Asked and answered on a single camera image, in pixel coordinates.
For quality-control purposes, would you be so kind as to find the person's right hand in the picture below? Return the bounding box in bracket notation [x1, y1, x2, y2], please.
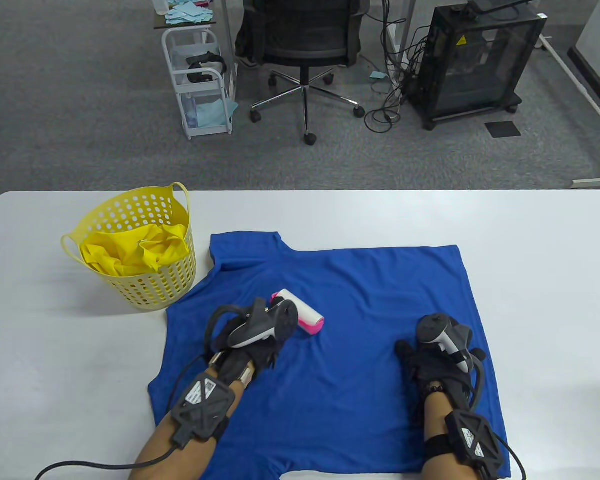
[395, 340, 487, 407]

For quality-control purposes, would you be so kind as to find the person's left hand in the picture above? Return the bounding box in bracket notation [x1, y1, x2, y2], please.
[215, 300, 292, 387]

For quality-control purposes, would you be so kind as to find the pink lint roller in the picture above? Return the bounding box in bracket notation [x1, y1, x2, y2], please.
[271, 289, 325, 337]

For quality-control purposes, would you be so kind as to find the blue t-shirt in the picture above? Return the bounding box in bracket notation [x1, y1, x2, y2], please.
[147, 231, 512, 480]

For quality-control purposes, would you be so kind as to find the yellow t-shirt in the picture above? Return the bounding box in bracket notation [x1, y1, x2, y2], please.
[79, 223, 191, 277]

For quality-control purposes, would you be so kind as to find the person's left forearm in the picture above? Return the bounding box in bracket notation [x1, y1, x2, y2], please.
[127, 365, 256, 480]

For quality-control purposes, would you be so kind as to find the person's right forearm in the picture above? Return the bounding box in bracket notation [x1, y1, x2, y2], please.
[420, 392, 481, 480]

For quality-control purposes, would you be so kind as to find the grey right hand controller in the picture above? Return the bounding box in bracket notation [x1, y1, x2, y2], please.
[416, 313, 487, 411]

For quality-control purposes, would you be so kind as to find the grey hand controller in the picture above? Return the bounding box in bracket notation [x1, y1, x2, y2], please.
[416, 313, 487, 411]
[203, 299, 299, 356]

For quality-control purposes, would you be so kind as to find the grey left hand controller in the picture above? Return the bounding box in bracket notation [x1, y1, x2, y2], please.
[203, 299, 299, 356]

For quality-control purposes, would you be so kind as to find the yellow perforated plastic basket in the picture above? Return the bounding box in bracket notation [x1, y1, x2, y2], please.
[61, 182, 198, 312]

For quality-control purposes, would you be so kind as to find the light blue cloth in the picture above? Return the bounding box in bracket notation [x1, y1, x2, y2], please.
[187, 97, 239, 128]

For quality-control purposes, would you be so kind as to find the black floor plate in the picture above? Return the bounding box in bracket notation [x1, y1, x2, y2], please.
[484, 121, 522, 138]

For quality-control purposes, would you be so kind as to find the black headset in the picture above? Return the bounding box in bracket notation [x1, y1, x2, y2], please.
[186, 51, 228, 84]

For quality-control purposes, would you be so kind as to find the black equipment cabinet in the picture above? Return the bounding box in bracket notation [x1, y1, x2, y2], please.
[407, 0, 548, 132]

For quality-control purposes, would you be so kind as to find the white rolling cart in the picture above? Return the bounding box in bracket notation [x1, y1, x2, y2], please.
[161, 26, 239, 140]

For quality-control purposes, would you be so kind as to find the black office chair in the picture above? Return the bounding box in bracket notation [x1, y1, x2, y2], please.
[243, 0, 372, 146]

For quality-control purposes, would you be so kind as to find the white desk leg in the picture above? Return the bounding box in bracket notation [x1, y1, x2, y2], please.
[382, 0, 417, 81]

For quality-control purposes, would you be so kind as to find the pile of light blue cloths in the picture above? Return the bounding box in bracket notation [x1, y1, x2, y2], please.
[165, 0, 217, 26]

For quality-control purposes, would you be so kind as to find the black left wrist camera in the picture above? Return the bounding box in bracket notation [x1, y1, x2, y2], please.
[169, 377, 237, 451]

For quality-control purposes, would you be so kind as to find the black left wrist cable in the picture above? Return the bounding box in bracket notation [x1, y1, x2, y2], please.
[35, 350, 216, 480]

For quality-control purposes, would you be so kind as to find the tangle of black cables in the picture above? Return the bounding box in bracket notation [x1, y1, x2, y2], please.
[364, 0, 431, 134]

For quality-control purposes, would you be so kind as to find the white desk base frame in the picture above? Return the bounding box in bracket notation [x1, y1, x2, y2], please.
[539, 34, 600, 190]

